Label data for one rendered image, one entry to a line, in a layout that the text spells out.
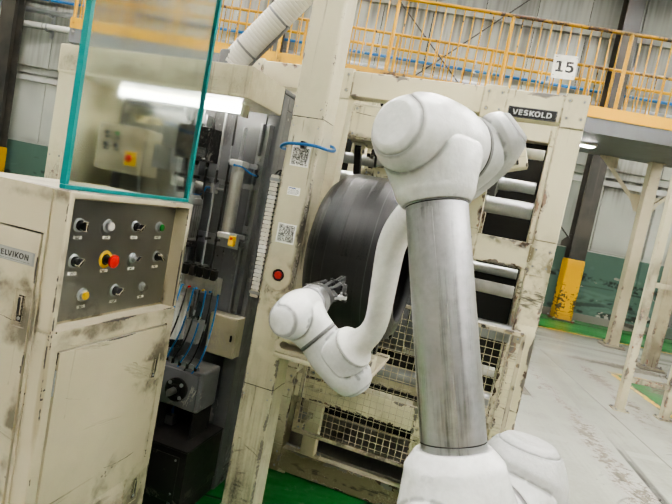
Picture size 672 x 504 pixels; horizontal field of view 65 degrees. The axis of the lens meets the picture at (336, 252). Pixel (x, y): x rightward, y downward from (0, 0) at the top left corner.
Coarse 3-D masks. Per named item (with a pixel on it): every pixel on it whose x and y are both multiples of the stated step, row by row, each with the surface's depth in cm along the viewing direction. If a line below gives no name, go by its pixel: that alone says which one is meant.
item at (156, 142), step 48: (96, 0) 130; (144, 0) 145; (192, 0) 165; (96, 48) 133; (144, 48) 149; (192, 48) 170; (96, 96) 136; (144, 96) 153; (192, 96) 175; (96, 144) 140; (144, 144) 158; (192, 144) 181; (144, 192) 162
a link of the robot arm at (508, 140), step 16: (496, 112) 93; (496, 128) 91; (512, 128) 90; (496, 144) 89; (512, 144) 91; (496, 160) 90; (512, 160) 93; (480, 176) 90; (496, 176) 95; (480, 192) 98
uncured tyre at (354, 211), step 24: (336, 192) 178; (360, 192) 177; (384, 192) 176; (336, 216) 172; (360, 216) 170; (384, 216) 169; (312, 240) 174; (336, 240) 169; (360, 240) 167; (312, 264) 172; (336, 264) 169; (360, 264) 167; (408, 264) 218; (360, 288) 168; (408, 288) 211; (336, 312) 176; (360, 312) 172; (384, 336) 187
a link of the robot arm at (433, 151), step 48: (432, 96) 79; (384, 144) 79; (432, 144) 77; (480, 144) 84; (432, 192) 79; (432, 240) 79; (432, 288) 78; (432, 336) 78; (432, 384) 77; (480, 384) 78; (432, 432) 77; (480, 432) 76; (432, 480) 73; (480, 480) 72
